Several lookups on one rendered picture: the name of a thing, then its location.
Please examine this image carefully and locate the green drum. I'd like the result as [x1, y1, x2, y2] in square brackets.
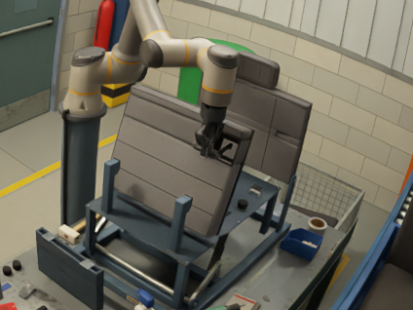
[176, 37, 257, 106]

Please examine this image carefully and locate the blue headrest stand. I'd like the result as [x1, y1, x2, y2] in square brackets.
[35, 226, 105, 310]

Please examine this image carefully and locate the grey headrest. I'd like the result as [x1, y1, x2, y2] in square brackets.
[237, 50, 281, 90]

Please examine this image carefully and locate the white wooden-handled mallet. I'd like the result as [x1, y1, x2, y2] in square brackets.
[57, 213, 102, 244]

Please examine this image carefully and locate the grey seat backrest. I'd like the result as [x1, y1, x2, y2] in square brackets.
[223, 77, 314, 185]

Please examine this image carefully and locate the blue seat fixture frame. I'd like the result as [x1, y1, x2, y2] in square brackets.
[82, 158, 298, 310]

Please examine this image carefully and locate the grey metal bracket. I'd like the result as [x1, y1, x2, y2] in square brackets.
[19, 281, 37, 300]

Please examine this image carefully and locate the green-handled screwdriver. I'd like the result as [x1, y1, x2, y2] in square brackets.
[204, 303, 246, 310]

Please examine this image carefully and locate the blue roller conveyor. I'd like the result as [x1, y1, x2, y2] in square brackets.
[330, 162, 413, 310]

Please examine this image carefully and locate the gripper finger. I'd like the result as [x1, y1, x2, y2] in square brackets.
[194, 126, 210, 158]
[208, 128, 226, 160]

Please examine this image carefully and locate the black pull tab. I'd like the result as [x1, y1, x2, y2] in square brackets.
[200, 140, 236, 162]

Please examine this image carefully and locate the grey-green door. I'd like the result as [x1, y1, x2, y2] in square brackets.
[0, 0, 67, 133]

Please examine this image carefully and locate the blue white bottle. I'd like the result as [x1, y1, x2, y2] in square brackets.
[133, 289, 156, 310]

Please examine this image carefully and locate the blue parts bin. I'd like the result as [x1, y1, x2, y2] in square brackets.
[280, 227, 324, 262]

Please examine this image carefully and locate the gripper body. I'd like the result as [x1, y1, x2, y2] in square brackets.
[196, 102, 228, 136]

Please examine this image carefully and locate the grey tape roll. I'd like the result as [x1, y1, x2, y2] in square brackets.
[307, 216, 329, 237]

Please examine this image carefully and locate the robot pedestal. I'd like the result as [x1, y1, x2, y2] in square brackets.
[58, 108, 108, 227]

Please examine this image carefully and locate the grey wire basket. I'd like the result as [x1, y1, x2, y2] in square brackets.
[264, 160, 365, 233]

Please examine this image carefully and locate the yellow black column guard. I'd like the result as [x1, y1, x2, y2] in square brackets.
[100, 82, 132, 109]

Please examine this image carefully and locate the red white card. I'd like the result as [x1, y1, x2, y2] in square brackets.
[232, 293, 261, 310]

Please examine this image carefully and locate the red fire extinguisher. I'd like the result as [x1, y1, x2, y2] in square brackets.
[93, 0, 116, 52]

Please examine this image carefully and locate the grey seat cushion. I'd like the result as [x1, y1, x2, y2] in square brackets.
[110, 83, 255, 238]

